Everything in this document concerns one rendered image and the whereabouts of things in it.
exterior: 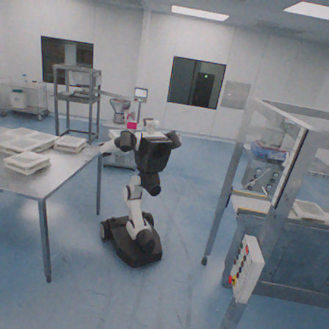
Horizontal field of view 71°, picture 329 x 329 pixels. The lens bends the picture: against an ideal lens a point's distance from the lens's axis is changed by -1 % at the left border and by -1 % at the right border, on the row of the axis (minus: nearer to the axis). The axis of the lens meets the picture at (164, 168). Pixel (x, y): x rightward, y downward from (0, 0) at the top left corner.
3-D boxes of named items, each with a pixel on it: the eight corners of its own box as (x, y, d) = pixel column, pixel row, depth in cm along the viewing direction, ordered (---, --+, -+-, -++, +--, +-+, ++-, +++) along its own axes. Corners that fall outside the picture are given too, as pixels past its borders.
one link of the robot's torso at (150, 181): (161, 195, 201) (164, 178, 194) (147, 197, 195) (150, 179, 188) (147, 181, 223) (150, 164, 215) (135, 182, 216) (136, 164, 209)
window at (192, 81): (166, 101, 633) (173, 55, 586) (166, 101, 635) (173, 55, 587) (216, 109, 641) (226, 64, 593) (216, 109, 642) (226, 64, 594)
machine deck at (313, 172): (251, 165, 158) (252, 160, 156) (241, 147, 192) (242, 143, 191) (341, 183, 155) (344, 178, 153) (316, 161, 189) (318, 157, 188)
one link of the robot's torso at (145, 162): (173, 175, 201) (181, 136, 186) (137, 179, 184) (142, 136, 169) (158, 161, 223) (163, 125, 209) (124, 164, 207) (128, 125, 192)
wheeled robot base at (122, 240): (170, 260, 236) (176, 234, 223) (122, 275, 211) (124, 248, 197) (145, 222, 285) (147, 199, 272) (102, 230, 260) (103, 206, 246)
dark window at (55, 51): (42, 81, 614) (40, 35, 568) (42, 81, 615) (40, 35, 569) (92, 89, 621) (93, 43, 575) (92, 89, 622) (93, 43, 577)
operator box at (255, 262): (234, 302, 105) (252, 261, 95) (230, 272, 121) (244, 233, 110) (247, 305, 105) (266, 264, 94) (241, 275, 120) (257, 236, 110)
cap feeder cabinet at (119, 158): (100, 167, 405) (102, 125, 374) (107, 156, 457) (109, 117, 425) (136, 172, 408) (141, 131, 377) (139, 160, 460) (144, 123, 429)
